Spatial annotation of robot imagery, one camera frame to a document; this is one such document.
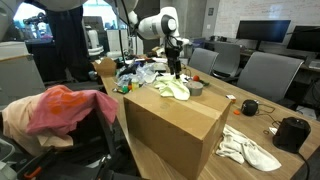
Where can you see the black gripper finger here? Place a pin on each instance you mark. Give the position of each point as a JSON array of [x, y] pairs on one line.
[[177, 75]]

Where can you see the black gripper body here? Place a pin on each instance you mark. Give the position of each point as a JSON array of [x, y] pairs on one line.
[[172, 54]]

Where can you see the pink shirt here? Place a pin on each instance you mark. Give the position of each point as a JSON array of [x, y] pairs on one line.
[[60, 109]]

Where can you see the peach shirt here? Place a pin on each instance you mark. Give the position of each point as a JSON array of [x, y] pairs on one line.
[[15, 119]]

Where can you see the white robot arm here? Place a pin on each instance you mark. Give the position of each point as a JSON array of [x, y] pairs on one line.
[[163, 25]]

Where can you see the light green towel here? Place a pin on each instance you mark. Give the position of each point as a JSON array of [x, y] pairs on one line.
[[169, 86]]

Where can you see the grey chair middle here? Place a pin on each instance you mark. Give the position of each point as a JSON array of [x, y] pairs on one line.
[[203, 60]]

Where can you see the grey chair near right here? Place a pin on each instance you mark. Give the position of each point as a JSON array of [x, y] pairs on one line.
[[268, 75]]

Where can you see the grey mesh office chair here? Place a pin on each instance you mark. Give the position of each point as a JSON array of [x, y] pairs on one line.
[[91, 140]]

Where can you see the orange ball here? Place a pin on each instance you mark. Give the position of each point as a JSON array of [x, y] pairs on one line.
[[196, 78]]

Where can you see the crumpled clear plastic bags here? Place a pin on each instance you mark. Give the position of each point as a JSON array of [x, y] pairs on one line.
[[144, 73]]

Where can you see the large cardboard box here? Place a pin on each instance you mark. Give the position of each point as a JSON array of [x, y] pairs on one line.
[[183, 133]]

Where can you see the small open cardboard box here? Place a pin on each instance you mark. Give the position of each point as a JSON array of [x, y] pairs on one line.
[[105, 67]]

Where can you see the small black speaker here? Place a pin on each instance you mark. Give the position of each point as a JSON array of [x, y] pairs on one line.
[[249, 107]]

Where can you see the white cloth on table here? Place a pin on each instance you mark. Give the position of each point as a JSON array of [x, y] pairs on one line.
[[240, 148]]

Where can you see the black monitor left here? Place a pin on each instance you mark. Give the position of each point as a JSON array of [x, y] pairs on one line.
[[263, 30]]

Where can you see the black monitor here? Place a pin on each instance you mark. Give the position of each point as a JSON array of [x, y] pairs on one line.
[[263, 30], [305, 38]]

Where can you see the black round speaker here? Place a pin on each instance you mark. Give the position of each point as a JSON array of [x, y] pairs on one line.
[[291, 134]]

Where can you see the black monitor right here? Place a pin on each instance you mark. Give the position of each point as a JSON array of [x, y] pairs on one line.
[[305, 38]]

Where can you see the orange black clamp left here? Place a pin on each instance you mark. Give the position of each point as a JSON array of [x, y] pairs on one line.
[[36, 166]]

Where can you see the grey duct tape roll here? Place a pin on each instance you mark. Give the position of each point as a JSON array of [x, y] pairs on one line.
[[195, 88]]

